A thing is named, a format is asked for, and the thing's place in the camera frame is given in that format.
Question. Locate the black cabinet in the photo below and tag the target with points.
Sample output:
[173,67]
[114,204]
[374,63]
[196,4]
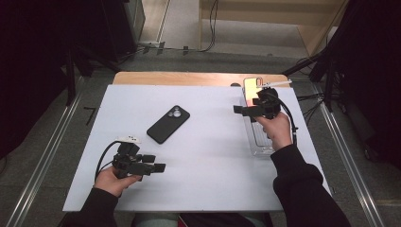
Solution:
[126,28]

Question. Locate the person's left hand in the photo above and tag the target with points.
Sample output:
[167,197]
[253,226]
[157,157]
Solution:
[108,183]

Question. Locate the person's lap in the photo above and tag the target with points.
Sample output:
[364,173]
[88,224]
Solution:
[157,220]

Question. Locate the black phone case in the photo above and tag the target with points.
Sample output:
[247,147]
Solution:
[165,126]

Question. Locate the wooden table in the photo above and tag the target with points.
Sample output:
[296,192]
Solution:
[189,78]

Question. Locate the dark curtain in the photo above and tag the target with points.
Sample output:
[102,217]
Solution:
[372,78]
[31,63]

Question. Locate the black stand legs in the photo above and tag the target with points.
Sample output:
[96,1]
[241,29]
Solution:
[71,82]
[329,91]

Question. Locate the metal floor rail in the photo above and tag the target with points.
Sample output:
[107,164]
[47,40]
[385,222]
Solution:
[47,154]
[350,164]

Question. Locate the white board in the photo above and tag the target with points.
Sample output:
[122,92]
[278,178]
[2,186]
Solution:
[195,164]

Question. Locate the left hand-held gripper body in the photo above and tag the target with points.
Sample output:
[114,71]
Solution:
[129,165]

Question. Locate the clear plastic tray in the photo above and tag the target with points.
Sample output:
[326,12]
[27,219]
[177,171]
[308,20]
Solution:
[260,140]

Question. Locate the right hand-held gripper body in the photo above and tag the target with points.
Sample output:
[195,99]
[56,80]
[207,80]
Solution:
[271,105]

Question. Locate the person's right hand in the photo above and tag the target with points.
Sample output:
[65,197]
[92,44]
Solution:
[279,130]

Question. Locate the clear-rimmed phone case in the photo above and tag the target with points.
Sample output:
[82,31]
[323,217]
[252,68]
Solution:
[250,90]

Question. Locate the beige wooden furniture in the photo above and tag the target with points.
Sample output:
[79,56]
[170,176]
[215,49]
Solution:
[315,34]

